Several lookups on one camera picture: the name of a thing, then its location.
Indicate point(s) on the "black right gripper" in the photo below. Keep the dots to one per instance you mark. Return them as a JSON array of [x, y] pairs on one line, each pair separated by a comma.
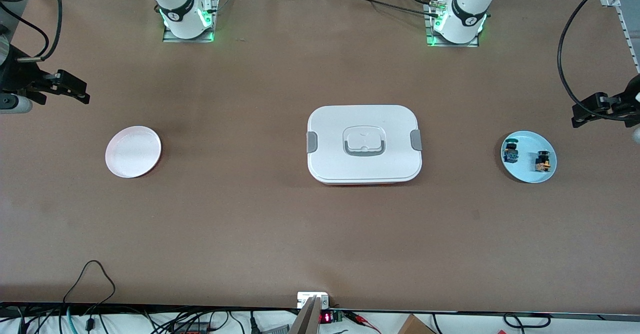
[[20, 78]]

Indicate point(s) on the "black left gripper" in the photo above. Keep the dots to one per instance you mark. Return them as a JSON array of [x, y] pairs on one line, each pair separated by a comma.
[[626, 101]]

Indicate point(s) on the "orange push button switch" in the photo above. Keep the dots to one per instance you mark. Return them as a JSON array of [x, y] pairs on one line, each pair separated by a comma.
[[543, 161]]

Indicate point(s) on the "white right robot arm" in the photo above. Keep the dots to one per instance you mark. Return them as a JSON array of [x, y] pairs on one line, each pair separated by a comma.
[[182, 14]]

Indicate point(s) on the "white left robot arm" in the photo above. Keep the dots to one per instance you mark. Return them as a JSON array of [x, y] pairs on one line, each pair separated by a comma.
[[465, 19]]

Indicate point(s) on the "white lidded lunch box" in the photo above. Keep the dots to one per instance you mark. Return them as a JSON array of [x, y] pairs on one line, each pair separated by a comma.
[[364, 124]]

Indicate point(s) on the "brown cardboard box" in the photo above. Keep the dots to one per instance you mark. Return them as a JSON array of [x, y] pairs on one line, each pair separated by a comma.
[[415, 325]]

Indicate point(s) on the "pale pink round plate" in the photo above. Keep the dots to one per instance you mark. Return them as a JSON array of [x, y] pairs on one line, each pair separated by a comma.
[[132, 151]]

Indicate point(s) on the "light blue round plate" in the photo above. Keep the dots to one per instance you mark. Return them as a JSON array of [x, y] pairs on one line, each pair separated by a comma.
[[527, 169]]

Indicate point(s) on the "red clip test leads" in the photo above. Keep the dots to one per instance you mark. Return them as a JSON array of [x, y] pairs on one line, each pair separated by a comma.
[[362, 319]]

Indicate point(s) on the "red digit display module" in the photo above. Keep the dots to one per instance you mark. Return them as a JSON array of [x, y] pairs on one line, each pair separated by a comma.
[[326, 317]]

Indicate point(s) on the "slotted aluminium frame rail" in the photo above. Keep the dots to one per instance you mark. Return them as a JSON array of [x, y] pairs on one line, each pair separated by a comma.
[[622, 19]]

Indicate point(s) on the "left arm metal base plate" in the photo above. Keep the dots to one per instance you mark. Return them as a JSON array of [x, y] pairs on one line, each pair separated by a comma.
[[450, 44]]

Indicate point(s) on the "white post mounting bracket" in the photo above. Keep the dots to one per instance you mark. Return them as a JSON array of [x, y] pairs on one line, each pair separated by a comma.
[[305, 298]]

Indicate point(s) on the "aluminium camera post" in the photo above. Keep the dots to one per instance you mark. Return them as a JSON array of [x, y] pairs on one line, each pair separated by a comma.
[[307, 319]]

